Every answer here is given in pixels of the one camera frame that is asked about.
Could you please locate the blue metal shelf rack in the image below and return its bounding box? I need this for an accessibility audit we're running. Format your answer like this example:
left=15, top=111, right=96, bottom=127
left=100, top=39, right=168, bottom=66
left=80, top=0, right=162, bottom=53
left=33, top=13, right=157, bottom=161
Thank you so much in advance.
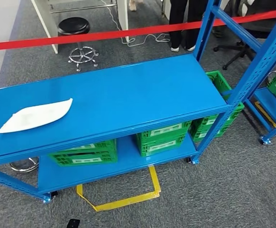
left=243, top=59, right=276, bottom=146
left=0, top=0, right=276, bottom=204

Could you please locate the white curved plastic part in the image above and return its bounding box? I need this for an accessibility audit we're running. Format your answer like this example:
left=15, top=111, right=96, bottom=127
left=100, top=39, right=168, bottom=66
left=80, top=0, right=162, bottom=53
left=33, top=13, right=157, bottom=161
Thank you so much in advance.
left=0, top=97, right=73, bottom=134

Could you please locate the white desk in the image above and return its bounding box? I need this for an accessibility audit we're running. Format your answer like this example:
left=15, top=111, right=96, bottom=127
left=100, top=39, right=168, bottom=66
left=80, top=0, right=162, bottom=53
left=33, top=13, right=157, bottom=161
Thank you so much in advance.
left=30, top=0, right=130, bottom=55
left=162, top=0, right=172, bottom=20

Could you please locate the red barrier tape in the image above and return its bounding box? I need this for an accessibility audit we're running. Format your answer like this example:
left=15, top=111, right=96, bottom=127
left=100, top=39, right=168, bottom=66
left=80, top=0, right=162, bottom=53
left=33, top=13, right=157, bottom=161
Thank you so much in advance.
left=0, top=9, right=276, bottom=52

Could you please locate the person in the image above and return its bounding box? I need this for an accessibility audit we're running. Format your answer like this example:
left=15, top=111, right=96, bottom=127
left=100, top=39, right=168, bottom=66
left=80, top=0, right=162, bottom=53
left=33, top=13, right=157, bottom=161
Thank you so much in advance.
left=128, top=0, right=144, bottom=12
left=168, top=0, right=209, bottom=53

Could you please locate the black round stool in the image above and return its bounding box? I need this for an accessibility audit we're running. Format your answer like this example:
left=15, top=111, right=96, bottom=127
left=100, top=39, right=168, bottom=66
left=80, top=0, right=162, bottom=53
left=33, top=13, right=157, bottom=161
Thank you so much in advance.
left=58, top=16, right=100, bottom=73

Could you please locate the black office chair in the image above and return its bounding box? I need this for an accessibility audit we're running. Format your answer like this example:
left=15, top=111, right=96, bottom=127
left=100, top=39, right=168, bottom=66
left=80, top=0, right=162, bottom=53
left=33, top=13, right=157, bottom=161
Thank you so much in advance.
left=212, top=0, right=276, bottom=71

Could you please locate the yellow floor tape strip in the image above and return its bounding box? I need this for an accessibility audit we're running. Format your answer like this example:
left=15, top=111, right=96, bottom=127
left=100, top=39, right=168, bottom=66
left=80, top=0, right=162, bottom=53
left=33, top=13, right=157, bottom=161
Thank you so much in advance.
left=254, top=101, right=276, bottom=147

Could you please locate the white floor cable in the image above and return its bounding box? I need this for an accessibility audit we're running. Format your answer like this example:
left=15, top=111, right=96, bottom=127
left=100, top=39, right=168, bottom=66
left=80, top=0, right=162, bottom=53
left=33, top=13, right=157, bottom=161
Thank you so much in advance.
left=101, top=0, right=172, bottom=48

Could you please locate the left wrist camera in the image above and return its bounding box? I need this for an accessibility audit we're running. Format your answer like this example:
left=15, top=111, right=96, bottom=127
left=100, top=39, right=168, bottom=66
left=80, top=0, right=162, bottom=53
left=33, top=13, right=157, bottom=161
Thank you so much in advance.
left=66, top=218, right=81, bottom=228

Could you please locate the chrome stool base ring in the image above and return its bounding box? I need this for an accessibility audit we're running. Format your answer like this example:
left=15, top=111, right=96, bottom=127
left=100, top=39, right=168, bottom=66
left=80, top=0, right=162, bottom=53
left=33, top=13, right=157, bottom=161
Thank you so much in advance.
left=9, top=156, right=40, bottom=173

